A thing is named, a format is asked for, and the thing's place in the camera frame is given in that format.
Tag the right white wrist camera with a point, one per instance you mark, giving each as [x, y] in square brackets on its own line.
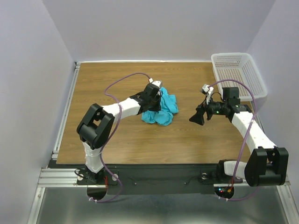
[207, 91]

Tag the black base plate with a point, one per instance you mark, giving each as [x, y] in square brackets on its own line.
[151, 179]

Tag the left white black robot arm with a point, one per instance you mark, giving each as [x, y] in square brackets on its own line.
[95, 127]

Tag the white plastic basket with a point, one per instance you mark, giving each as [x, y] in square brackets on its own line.
[242, 68]

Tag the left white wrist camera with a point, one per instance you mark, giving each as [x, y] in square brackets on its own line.
[157, 83]

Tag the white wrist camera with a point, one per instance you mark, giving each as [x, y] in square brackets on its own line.
[157, 83]
[207, 91]

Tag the turquoise t shirt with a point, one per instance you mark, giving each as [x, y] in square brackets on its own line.
[164, 116]

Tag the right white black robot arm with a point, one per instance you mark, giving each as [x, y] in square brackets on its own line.
[267, 164]

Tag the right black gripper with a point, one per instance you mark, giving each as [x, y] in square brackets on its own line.
[209, 112]

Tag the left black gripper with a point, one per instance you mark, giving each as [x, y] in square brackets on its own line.
[156, 105]

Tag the aluminium frame rail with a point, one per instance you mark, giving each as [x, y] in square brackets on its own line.
[55, 177]

